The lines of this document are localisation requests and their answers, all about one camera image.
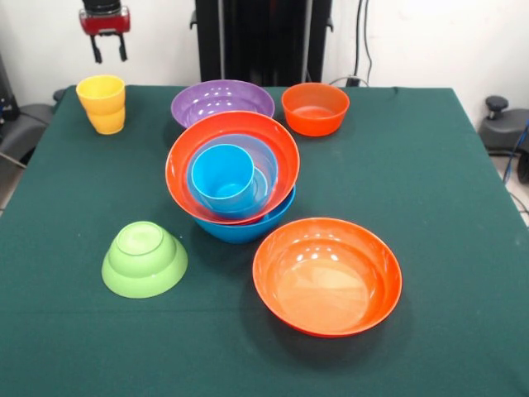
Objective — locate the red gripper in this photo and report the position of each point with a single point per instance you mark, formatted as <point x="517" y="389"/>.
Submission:
<point x="105" y="24"/>

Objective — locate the blue cup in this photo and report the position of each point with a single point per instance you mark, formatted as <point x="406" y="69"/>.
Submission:
<point x="223" y="173"/>

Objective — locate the small blue bowl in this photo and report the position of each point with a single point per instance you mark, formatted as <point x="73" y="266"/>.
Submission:
<point x="264" y="165"/>

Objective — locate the large orange bowl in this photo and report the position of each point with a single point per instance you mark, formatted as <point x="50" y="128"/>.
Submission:
<point x="326" y="281"/>
<point x="285" y="161"/>

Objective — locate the green bowl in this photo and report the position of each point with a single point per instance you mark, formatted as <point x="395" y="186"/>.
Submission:
<point x="144" y="264"/>

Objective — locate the yellow cup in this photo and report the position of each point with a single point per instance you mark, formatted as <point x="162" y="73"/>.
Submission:
<point x="101" y="97"/>

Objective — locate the orange cup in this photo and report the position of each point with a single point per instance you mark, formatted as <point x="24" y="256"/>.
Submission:
<point x="107" y="122"/>

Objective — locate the purple bowl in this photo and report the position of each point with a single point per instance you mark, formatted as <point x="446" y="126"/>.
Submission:
<point x="223" y="97"/>

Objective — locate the small orange bowl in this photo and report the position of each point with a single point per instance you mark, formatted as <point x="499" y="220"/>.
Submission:
<point x="312" y="116"/>

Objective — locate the large blue bowl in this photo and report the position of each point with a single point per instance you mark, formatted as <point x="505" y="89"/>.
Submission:
<point x="244" y="233"/>

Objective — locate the dark green tablecloth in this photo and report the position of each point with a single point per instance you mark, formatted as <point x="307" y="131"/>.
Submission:
<point x="413" y="331"/>

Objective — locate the grey pedestal foot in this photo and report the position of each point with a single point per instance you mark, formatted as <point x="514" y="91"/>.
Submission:
<point x="20" y="128"/>
<point x="502" y="128"/>

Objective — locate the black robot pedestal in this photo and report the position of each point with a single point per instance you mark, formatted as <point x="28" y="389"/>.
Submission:
<point x="260" y="41"/>

